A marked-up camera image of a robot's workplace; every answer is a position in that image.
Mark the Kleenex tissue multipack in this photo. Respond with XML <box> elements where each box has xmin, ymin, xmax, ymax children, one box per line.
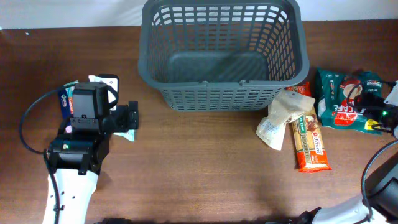
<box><xmin>58</xmin><ymin>81</ymin><xmax>95</xmax><ymax>119</ymax></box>

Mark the green Nescafe coffee bag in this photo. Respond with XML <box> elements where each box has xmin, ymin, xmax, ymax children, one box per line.
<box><xmin>315</xmin><ymin>68</ymin><xmax>382</xmax><ymax>135</ymax></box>

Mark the San Remo spaghetti packet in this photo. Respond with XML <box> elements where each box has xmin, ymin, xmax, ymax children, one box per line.
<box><xmin>285</xmin><ymin>81</ymin><xmax>332</xmax><ymax>174</ymax></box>

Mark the grey plastic basket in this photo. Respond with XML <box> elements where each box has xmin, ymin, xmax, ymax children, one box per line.
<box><xmin>138</xmin><ymin>0</ymin><xmax>310</xmax><ymax>111</ymax></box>

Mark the beige paper pouch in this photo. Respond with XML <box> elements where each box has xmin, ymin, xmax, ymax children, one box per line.
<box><xmin>256</xmin><ymin>90</ymin><xmax>315</xmax><ymax>151</ymax></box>

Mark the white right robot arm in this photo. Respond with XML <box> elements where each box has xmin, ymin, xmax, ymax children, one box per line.
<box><xmin>295</xmin><ymin>90</ymin><xmax>397</xmax><ymax>224</ymax></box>

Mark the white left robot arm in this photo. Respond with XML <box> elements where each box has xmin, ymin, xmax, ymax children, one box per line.
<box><xmin>43</xmin><ymin>82</ymin><xmax>139</xmax><ymax>223</ymax></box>

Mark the mint green wipes packet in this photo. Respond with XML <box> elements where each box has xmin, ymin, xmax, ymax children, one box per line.
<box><xmin>113</xmin><ymin>129</ymin><xmax>135</xmax><ymax>142</ymax></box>

